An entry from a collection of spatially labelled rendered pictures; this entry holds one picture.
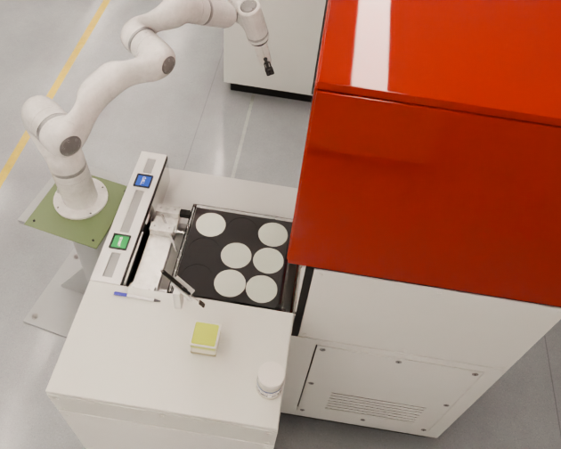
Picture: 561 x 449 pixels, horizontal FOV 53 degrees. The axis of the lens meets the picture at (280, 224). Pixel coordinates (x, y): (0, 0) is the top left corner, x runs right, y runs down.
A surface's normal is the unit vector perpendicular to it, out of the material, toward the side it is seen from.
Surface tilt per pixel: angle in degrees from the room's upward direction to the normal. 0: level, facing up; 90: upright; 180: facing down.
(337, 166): 90
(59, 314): 0
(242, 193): 0
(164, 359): 0
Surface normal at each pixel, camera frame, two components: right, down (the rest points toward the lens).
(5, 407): 0.08, -0.60
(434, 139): -0.14, 0.78
